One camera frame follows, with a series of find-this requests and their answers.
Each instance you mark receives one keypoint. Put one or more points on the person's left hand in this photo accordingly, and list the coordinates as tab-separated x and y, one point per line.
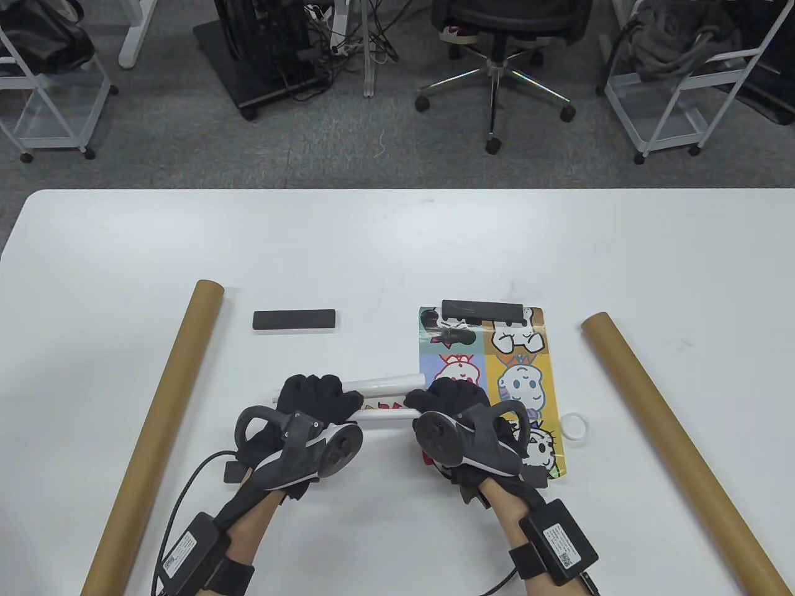
310	397

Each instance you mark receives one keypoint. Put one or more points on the person's right hand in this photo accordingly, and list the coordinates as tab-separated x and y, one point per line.
450	397

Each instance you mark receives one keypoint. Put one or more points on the white poster with purple lettering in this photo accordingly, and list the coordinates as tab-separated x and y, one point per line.
385	386

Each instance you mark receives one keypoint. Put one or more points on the black bar weight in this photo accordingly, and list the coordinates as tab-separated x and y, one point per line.
233	473
537	477
481	308
295	320

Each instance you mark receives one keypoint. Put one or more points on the colourful cartoon grid poster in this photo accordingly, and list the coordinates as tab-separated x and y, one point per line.
522	338

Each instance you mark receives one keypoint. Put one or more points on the brown cardboard mailing tube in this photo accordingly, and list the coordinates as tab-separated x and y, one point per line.
161	397
652	410

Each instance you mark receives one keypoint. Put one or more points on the person's right forearm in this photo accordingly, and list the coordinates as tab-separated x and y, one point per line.
509	515

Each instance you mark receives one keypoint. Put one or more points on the person's left forearm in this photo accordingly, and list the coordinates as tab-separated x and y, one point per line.
254	528

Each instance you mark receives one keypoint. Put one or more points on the black wrist sensor box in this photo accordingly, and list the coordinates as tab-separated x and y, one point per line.
191	552
559	543

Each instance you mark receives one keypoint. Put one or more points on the black office chair chrome base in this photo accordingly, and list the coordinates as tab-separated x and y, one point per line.
494	81

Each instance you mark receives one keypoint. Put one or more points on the white desk leg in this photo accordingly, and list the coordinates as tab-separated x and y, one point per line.
370	68
133	37

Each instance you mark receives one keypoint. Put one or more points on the black wheeled equipment stand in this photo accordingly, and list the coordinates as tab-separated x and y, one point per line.
261	56

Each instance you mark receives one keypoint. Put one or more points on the white wheeled cart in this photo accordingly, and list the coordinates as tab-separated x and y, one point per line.
56	118
664	105

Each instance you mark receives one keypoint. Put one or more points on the grey crumpled cloth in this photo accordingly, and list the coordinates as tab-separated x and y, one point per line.
677	37

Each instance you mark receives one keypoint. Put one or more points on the black bag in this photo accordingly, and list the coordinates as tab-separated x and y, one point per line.
37	37

